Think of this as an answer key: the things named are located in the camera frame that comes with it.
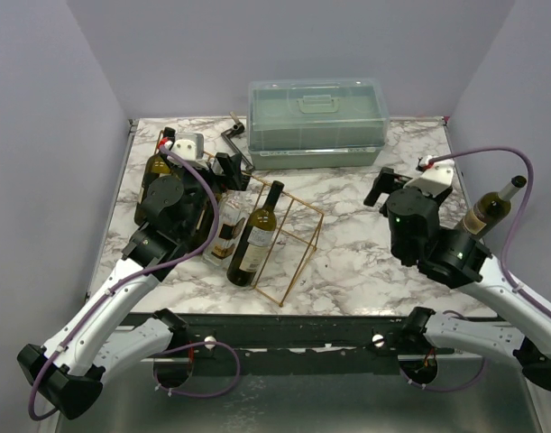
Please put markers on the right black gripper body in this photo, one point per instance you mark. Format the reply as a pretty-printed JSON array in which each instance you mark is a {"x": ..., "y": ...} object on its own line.
[{"x": 390, "y": 186}]

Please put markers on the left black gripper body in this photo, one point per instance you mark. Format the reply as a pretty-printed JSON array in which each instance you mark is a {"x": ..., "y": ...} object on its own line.
[{"x": 217, "y": 181}]

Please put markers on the clear glass liquor bottle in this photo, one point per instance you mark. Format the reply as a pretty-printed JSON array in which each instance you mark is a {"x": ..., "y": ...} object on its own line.
[{"x": 233, "y": 213}]

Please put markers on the green wine bottle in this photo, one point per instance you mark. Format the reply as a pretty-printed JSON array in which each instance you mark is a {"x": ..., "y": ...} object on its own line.
[
  {"x": 490, "y": 209},
  {"x": 255, "y": 240},
  {"x": 155, "y": 167}
]

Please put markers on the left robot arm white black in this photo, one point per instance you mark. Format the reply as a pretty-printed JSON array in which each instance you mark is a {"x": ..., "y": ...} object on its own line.
[{"x": 181, "y": 214}]

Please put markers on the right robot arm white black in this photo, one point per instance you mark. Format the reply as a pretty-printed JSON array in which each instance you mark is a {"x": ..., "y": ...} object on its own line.
[{"x": 456, "y": 260}]

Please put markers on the green plastic storage box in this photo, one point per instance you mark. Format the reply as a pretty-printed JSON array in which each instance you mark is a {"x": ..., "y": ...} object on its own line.
[{"x": 316, "y": 123}]

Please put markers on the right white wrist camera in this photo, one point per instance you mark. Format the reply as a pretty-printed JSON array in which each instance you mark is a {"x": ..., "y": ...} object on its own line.
[{"x": 434, "y": 177}]

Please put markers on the gold wire wine rack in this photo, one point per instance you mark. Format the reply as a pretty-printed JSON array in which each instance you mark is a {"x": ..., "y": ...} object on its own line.
[{"x": 292, "y": 245}]

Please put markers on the black metal base rail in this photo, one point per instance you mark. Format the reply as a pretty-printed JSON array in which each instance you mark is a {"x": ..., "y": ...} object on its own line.
[{"x": 300, "y": 345}]

